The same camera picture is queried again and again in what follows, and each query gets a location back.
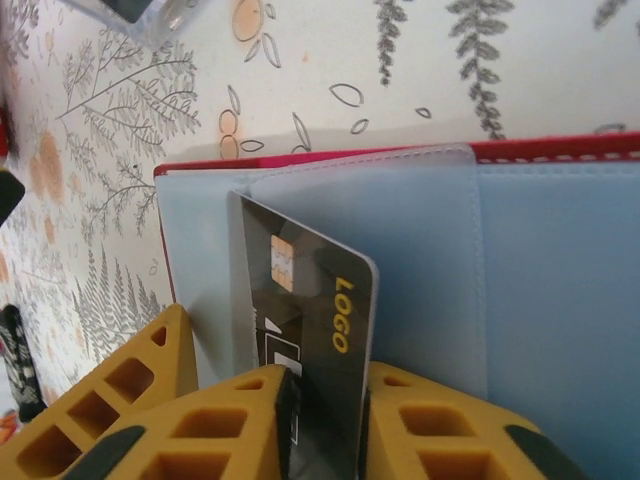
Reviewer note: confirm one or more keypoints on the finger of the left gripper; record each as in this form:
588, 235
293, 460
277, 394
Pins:
182, 350
15, 360

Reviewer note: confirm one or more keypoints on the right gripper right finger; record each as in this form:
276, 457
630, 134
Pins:
390, 395

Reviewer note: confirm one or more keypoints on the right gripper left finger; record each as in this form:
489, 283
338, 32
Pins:
240, 400

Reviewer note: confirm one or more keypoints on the black VIP card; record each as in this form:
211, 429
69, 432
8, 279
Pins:
127, 9
320, 310

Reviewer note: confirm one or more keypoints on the red card holder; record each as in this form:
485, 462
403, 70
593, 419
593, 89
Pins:
550, 300

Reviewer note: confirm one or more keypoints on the clear acrylic card box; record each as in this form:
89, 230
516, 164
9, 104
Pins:
165, 25

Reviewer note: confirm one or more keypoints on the floral tablecloth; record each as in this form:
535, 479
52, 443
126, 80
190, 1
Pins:
400, 60

